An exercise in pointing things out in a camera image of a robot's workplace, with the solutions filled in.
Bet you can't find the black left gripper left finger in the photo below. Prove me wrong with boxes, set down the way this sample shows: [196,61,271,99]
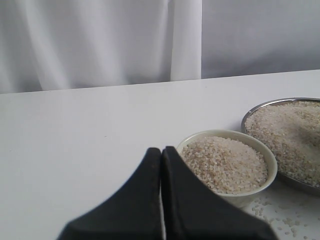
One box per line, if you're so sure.
[58,147,163,240]

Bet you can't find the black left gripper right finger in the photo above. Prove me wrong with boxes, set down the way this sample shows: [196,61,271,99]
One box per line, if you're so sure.
[161,146,277,240]

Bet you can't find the uncooked white rice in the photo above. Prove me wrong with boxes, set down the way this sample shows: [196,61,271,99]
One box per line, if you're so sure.
[180,136,268,195]

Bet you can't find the white ceramic bowl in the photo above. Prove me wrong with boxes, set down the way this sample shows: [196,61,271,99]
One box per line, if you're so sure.
[176,129,278,208]

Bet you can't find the spilled rice grains on table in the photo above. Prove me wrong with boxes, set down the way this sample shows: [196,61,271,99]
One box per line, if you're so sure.
[246,192,320,240]

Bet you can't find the rice in steel tray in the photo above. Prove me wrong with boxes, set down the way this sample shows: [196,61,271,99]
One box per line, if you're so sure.
[244,100,320,188]

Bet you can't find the round steel tray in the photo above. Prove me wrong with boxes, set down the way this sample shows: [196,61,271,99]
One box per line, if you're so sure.
[241,97,320,197]

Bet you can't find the white backdrop curtain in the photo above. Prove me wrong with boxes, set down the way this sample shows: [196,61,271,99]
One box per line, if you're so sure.
[0,0,320,94]

